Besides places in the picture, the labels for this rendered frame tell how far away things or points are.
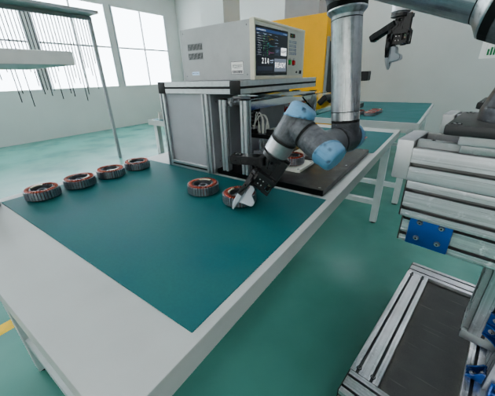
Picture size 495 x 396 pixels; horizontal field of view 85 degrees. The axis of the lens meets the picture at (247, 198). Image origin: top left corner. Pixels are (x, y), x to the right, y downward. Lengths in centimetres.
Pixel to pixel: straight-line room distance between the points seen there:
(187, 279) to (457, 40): 613
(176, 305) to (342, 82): 65
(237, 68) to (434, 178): 81
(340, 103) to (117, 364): 73
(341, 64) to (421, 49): 561
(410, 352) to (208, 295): 89
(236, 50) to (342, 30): 50
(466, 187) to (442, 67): 569
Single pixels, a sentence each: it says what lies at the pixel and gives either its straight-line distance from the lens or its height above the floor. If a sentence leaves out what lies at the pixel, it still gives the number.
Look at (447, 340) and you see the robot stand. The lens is 136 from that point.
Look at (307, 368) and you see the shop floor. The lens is 137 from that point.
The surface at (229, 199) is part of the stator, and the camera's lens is 84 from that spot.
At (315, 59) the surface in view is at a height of 135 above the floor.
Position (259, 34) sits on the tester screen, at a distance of 117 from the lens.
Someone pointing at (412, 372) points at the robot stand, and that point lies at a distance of 121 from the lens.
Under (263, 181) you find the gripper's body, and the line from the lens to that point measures 79.
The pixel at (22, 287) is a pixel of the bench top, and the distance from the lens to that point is 73.
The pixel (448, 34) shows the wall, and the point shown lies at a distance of 638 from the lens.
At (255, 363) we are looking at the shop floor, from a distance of 136.
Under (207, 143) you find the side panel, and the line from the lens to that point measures 115.
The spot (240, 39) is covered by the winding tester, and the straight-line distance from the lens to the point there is 118.
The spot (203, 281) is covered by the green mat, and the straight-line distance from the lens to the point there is 58.
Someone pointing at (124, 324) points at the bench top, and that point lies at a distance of 55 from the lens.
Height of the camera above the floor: 113
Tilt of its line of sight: 24 degrees down
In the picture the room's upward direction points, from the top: 2 degrees counter-clockwise
